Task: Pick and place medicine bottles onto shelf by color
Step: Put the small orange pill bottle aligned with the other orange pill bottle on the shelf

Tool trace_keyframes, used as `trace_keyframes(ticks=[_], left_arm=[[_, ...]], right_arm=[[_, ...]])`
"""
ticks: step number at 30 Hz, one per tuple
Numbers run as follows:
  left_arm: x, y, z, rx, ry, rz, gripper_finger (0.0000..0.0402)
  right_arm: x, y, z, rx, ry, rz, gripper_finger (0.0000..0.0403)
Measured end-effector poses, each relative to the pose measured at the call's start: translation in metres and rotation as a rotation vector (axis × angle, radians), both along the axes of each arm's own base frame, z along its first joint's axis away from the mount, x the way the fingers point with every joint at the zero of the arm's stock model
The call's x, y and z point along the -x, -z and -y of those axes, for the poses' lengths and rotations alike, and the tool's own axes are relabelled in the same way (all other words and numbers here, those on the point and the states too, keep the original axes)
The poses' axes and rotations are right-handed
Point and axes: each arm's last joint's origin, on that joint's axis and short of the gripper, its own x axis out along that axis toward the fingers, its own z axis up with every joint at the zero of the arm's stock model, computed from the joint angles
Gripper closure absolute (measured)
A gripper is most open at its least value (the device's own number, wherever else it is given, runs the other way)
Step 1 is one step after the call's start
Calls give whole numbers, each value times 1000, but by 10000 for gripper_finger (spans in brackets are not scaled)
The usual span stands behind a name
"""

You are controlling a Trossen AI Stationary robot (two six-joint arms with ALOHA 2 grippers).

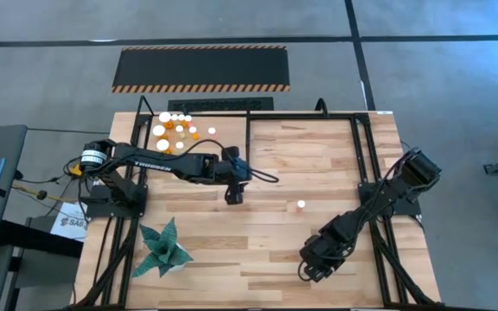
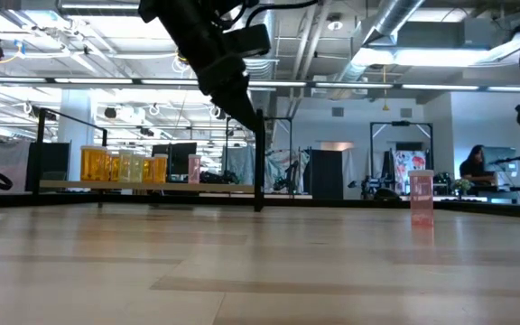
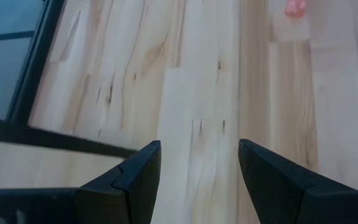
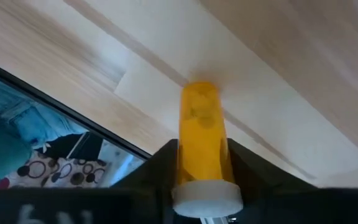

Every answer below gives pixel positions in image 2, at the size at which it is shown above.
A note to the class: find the desk computer monitor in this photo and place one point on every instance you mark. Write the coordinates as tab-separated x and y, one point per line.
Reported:
501	158

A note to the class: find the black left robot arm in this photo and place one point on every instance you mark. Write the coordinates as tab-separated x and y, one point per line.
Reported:
183	22

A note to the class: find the black aluminium rig frame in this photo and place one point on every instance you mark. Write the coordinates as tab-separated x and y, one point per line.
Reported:
355	203

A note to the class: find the thin black shelf frame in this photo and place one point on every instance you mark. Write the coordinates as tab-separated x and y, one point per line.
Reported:
258	158

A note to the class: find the small potted flower plant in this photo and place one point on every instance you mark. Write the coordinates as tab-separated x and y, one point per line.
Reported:
462	185

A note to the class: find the person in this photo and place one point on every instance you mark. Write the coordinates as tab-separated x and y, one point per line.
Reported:
474	169

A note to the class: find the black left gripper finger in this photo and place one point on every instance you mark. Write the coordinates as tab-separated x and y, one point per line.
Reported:
237	104

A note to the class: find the wooden shelf board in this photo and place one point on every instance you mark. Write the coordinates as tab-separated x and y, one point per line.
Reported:
224	186

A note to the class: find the black background robot arm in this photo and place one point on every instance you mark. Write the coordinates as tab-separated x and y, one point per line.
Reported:
368	186

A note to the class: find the pale draped cloth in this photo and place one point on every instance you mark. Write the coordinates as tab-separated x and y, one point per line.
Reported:
282	167

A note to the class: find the long ceiling light strip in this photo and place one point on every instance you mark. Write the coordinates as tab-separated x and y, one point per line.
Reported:
355	85

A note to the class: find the black partition panel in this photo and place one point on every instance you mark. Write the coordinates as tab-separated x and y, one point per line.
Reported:
57	162

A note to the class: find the silver ventilation duct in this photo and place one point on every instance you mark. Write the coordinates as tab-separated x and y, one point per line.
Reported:
264	67
391	18

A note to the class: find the white building column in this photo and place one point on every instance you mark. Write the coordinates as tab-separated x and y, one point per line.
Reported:
77	126

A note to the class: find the black tall cabinet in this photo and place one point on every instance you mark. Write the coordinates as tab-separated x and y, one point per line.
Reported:
327	173

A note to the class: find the colourful patterned cloth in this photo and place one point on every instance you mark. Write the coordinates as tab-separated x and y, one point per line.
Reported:
402	160

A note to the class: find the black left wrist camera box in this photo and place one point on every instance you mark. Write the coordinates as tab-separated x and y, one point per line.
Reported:
248	40

